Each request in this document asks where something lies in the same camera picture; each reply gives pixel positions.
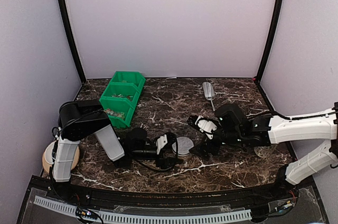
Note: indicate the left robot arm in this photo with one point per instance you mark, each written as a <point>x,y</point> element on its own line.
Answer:
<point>80,119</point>

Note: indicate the patterned mug yellow inside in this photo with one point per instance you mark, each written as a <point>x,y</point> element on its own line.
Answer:
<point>263,151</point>

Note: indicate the black front rail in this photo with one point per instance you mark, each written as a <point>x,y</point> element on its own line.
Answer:
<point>97,195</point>

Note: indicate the white bowl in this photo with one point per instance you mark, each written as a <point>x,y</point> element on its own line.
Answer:
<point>49,155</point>

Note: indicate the white slotted cable duct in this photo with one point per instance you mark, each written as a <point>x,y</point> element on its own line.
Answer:
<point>104,216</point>

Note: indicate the green three-compartment bin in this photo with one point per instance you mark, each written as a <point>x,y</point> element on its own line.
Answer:
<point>120,98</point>

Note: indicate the clear plastic container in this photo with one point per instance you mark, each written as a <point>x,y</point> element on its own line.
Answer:
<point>177,151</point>

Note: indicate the wooden slice coaster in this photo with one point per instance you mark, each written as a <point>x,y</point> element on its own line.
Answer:
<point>74,163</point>

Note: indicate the blue mixed candies pile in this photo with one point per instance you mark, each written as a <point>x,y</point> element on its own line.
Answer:
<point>129,97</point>

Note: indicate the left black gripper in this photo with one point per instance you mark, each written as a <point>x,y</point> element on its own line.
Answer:
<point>167,164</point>

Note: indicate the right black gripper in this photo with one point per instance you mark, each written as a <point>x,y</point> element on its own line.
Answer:
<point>202,150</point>

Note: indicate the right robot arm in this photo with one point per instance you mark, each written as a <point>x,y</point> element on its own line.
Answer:
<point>321,125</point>

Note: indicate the right black frame post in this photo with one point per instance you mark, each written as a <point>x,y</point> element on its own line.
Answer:
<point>269,41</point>

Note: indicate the clear plastic lid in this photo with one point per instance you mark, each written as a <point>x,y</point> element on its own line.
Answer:
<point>184,145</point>

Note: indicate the black frame post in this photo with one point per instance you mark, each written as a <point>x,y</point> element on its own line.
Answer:
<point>269,41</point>
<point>71,40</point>

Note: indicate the metal scoop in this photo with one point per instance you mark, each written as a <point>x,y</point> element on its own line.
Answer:
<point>209,93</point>

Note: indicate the left black frame post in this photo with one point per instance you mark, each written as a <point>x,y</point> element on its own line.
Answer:
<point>71,40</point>

